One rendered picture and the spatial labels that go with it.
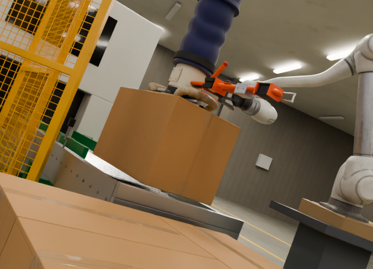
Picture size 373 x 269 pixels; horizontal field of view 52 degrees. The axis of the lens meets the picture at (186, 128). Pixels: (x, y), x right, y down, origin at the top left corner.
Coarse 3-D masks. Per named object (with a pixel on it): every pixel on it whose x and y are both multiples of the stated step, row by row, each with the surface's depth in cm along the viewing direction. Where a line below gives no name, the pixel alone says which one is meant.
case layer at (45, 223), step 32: (0, 192) 97; (32, 192) 104; (64, 192) 121; (0, 224) 87; (32, 224) 78; (64, 224) 87; (96, 224) 98; (128, 224) 112; (160, 224) 131; (0, 256) 79; (32, 256) 65; (64, 256) 68; (96, 256) 74; (128, 256) 82; (160, 256) 92; (192, 256) 104; (224, 256) 121; (256, 256) 143
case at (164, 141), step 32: (128, 96) 199; (160, 96) 174; (128, 128) 186; (160, 128) 164; (192, 128) 169; (224, 128) 179; (128, 160) 176; (160, 160) 162; (192, 160) 171; (224, 160) 182; (192, 192) 174
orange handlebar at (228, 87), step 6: (192, 84) 191; (198, 84) 186; (216, 84) 174; (222, 84) 170; (228, 84) 167; (234, 84) 164; (222, 90) 176; (228, 90) 169; (252, 90) 154; (276, 90) 145; (210, 96) 214
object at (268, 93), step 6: (258, 84) 151; (264, 84) 149; (270, 84) 145; (258, 90) 151; (264, 90) 148; (270, 90) 145; (282, 90) 148; (258, 96) 153; (264, 96) 149; (270, 96) 145; (276, 96) 147
